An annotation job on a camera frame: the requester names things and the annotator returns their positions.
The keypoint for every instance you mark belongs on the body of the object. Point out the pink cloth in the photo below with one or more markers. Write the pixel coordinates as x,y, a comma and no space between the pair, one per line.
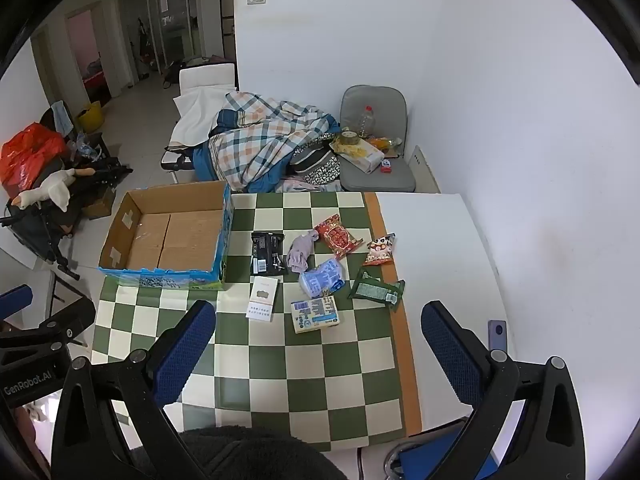
305,186

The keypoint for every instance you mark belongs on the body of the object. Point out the grey plastic chair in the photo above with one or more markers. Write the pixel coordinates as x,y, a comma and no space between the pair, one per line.
25,257

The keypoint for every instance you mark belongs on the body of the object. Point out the plaid blanket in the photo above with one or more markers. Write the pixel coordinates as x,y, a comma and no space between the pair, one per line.
260,145

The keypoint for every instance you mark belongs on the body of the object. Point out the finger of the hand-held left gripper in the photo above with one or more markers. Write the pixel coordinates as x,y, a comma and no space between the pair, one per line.
75,317
15,300

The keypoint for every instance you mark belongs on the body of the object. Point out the white folding bed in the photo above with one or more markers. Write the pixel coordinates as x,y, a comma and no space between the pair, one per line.
207,77

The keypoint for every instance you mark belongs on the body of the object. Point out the white box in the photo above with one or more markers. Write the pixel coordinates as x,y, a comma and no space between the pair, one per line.
262,300

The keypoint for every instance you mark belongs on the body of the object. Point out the green snack packet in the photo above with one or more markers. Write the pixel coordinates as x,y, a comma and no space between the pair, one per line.
375,291

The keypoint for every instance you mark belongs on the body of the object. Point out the cardboard box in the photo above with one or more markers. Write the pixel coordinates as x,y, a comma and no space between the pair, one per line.
165,240

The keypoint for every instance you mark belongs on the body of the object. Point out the yellow bin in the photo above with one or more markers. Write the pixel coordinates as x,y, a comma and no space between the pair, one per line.
90,117

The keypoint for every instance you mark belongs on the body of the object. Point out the orange snack packet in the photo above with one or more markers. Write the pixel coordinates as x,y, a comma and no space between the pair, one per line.
386,143

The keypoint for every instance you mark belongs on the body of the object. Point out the purple smartphone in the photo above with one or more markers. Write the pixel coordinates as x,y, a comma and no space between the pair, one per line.
497,335

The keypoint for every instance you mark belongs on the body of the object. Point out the green checkered tablecloth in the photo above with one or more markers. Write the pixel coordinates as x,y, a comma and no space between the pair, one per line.
300,375

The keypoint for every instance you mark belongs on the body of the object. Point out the white slotted panel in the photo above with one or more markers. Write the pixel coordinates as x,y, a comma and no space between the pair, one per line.
424,167

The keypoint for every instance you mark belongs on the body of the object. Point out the black white patterned cloth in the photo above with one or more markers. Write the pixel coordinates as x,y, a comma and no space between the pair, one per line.
315,162

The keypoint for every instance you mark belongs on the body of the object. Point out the purple grey sock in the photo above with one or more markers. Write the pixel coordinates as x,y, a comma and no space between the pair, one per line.
300,252

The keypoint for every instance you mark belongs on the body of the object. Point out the blue chair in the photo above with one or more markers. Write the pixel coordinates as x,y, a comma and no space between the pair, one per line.
440,452

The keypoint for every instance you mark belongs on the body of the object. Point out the red plastic bag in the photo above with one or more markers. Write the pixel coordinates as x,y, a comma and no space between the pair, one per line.
27,152

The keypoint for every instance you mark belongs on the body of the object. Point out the large red snack packet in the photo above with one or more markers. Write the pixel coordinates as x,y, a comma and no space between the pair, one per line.
339,237

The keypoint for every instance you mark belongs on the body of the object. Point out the white paper package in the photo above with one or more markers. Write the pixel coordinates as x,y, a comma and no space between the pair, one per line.
362,157

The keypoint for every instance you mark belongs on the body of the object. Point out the blue and cream tissue pack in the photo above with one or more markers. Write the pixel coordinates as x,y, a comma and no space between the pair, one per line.
315,314

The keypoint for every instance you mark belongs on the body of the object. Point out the glass sliding door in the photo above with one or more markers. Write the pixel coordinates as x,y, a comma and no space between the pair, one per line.
160,25

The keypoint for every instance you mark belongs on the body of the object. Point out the white goose plush toy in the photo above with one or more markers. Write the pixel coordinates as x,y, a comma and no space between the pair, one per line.
52,187

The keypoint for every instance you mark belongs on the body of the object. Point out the small red cartoon snack packet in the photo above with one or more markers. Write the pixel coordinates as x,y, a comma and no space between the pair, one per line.
379,251

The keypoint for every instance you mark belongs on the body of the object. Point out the black folded tripod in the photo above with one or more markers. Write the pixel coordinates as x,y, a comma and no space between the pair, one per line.
37,230

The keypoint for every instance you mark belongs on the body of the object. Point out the clear oil bottle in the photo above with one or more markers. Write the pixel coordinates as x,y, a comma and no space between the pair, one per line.
366,122

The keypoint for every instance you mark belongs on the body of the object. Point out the blue tissue packet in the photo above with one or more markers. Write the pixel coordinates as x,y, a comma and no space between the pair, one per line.
320,277

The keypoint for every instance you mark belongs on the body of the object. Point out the small red box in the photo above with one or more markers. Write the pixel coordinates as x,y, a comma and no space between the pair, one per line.
386,167

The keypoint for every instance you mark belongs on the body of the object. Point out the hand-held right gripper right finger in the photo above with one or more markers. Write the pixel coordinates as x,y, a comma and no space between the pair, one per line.
450,355

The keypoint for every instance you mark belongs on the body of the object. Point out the brown floor carton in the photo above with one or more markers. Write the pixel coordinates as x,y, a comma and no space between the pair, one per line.
100,205

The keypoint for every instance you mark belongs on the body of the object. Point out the black snack packet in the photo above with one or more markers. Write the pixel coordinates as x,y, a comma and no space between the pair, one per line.
267,252

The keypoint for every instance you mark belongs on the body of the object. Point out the grey cushioned chair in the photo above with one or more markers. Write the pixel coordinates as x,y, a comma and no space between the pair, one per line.
372,100

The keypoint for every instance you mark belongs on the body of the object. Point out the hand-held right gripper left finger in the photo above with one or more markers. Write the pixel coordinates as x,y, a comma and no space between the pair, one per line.
185,355

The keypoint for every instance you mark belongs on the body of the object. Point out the white sheet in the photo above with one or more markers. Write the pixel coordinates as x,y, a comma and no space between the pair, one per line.
197,115

